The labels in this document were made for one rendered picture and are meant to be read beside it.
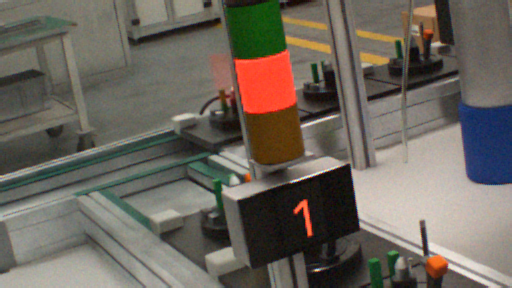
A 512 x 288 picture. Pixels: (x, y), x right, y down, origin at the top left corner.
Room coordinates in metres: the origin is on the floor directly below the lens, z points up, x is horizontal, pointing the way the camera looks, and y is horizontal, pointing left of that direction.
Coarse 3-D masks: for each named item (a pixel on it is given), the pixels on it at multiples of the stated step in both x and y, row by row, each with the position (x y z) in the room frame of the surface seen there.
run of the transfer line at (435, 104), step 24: (384, 96) 2.23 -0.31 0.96; (408, 96) 2.21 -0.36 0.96; (432, 96) 2.24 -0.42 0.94; (456, 96) 2.26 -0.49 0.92; (312, 120) 2.14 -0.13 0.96; (336, 120) 2.13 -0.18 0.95; (384, 120) 2.18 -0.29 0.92; (408, 120) 2.20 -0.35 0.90; (432, 120) 2.23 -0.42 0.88; (456, 120) 2.26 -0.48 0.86; (312, 144) 2.10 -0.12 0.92; (336, 144) 2.13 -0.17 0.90; (384, 144) 2.17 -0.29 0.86; (288, 168) 2.08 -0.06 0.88
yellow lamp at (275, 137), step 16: (272, 112) 0.89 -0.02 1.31; (288, 112) 0.90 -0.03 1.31; (256, 128) 0.90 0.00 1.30; (272, 128) 0.89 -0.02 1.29; (288, 128) 0.90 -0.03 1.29; (256, 144) 0.90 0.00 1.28; (272, 144) 0.89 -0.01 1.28; (288, 144) 0.89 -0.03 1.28; (256, 160) 0.91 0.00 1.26; (272, 160) 0.89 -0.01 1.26; (288, 160) 0.89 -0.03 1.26
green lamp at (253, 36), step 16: (272, 0) 0.90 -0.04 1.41; (240, 16) 0.90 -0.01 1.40; (256, 16) 0.89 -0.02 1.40; (272, 16) 0.90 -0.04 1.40; (240, 32) 0.90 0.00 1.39; (256, 32) 0.89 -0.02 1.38; (272, 32) 0.90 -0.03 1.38; (240, 48) 0.90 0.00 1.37; (256, 48) 0.89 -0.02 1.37; (272, 48) 0.90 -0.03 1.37
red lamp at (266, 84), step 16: (240, 64) 0.90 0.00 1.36; (256, 64) 0.89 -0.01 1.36; (272, 64) 0.89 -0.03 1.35; (288, 64) 0.91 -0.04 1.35; (240, 80) 0.91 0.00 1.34; (256, 80) 0.89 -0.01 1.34; (272, 80) 0.89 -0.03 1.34; (288, 80) 0.90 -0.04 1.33; (256, 96) 0.90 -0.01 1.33; (272, 96) 0.89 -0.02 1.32; (288, 96) 0.90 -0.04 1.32; (256, 112) 0.90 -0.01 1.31
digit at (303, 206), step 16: (288, 192) 0.89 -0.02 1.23; (304, 192) 0.90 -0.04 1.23; (320, 192) 0.90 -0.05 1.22; (288, 208) 0.89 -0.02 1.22; (304, 208) 0.89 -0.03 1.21; (320, 208) 0.90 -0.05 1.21; (288, 224) 0.89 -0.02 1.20; (304, 224) 0.89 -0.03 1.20; (320, 224) 0.90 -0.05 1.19; (288, 240) 0.89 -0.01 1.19; (304, 240) 0.89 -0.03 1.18
